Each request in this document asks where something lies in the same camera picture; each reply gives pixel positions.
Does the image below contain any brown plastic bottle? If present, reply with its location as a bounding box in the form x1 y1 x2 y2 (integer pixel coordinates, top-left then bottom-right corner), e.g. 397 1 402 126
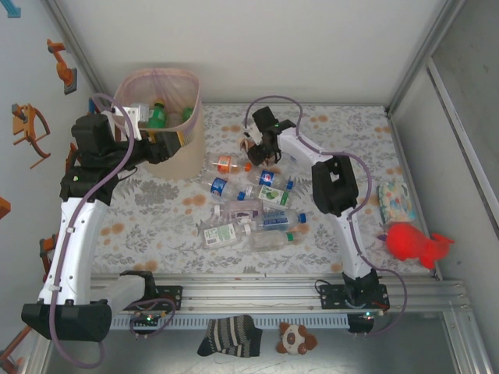
238 136 276 165

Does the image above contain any pepsi label clear bottle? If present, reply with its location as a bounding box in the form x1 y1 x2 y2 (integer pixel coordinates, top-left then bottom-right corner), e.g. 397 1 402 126
247 169 294 189

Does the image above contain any green plastic soda bottle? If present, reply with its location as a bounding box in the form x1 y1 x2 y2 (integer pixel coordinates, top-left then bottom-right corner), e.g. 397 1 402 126
147 99 169 129

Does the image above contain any lime picture label bottle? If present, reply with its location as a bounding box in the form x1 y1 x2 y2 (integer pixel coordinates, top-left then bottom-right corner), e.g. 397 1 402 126
255 185 293 207

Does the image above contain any purple label clear bottle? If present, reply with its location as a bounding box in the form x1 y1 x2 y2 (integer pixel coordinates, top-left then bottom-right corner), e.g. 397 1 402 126
213 198 264 221

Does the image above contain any blue text label water bottle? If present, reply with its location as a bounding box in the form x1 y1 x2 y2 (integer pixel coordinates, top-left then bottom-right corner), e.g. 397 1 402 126
255 210 309 231

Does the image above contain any clear bottle green cap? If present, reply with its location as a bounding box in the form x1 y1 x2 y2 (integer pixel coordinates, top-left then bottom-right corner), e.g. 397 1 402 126
249 229 297 252

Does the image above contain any green white label square bottle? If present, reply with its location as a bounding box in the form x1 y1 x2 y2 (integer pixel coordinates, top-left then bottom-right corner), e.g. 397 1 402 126
200 222 253 249

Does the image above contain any beige bin with pink bag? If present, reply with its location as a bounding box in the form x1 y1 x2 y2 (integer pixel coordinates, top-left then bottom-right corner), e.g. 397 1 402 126
112 69 203 180

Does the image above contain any orange label small bottle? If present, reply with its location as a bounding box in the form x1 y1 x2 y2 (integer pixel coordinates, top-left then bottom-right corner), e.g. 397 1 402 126
212 154 253 175

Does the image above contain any blue label bottle blue cap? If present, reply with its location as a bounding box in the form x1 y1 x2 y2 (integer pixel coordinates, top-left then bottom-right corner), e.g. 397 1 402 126
209 177 255 203

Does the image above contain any patterned cloth pouch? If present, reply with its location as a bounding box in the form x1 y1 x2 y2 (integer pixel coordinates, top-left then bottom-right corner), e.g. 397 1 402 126
377 181 417 224

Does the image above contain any small LED circuit board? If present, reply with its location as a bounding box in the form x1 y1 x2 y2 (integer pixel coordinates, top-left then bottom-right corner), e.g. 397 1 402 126
129 309 175 340
346 309 391 336

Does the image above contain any red plush toy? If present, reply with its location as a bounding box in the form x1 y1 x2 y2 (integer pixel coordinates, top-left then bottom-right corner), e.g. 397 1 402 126
376 222 456 270

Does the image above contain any striped black beige sock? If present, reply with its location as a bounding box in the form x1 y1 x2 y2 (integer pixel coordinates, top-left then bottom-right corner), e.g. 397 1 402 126
196 314 264 358

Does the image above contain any brown white plush toy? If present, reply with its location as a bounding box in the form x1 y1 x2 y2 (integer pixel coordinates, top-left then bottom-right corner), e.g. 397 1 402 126
275 321 319 358

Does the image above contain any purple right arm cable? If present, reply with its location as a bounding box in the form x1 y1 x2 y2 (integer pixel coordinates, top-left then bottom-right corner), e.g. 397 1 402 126
244 95 409 338

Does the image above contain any orange claw gripper wall sticker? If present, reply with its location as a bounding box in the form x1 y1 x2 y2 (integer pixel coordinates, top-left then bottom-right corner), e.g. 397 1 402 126
10 103 52 170

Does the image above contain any aluminium frame post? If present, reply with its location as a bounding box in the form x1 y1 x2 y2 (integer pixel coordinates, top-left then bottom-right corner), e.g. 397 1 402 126
45 0 104 106
388 0 467 118

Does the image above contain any aluminium table edge rail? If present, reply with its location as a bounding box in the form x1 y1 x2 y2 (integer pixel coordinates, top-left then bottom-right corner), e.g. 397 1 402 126
388 111 444 280

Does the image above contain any aluminium rail frame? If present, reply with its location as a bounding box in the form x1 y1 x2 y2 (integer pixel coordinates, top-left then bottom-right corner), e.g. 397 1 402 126
89 272 467 312

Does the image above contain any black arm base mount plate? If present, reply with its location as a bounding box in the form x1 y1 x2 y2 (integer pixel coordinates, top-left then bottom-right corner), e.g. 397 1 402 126
111 285 184 312
319 282 391 311

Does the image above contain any perforated white cable tray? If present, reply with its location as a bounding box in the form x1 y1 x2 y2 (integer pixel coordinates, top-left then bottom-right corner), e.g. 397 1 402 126
111 313 350 330

